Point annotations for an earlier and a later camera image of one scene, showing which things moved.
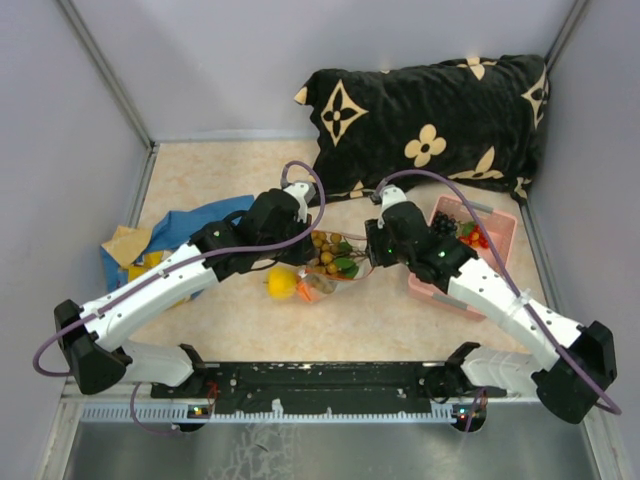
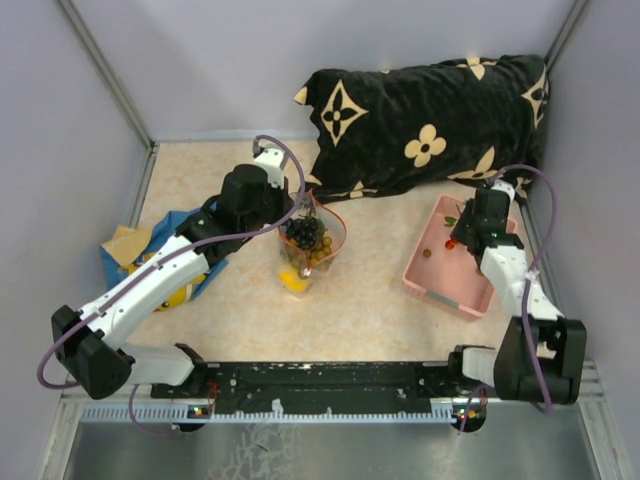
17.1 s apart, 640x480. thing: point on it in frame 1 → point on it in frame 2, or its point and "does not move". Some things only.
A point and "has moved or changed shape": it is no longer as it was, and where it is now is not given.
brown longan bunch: (334, 256) has moved or changed shape
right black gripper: (374, 236) → (458, 229)
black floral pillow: (477, 121) does not move
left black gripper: (301, 255) → (284, 199)
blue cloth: (175, 227) does not move
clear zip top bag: (335, 257) has moved or changed shape
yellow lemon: (281, 282) has moved or changed shape
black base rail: (314, 387) does not move
